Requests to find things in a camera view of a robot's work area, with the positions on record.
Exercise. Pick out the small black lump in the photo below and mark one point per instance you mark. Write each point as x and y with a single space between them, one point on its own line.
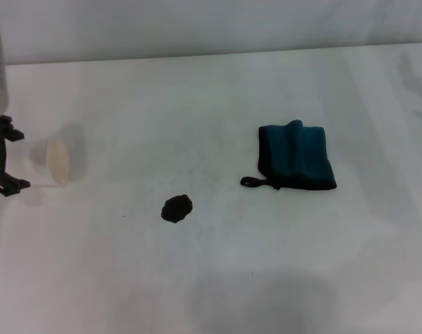
177 208

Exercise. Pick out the white paper cup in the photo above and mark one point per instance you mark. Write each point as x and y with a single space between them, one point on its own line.
59 160

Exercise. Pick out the blue rag with black trim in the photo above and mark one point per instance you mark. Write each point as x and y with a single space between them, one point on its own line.
297 156

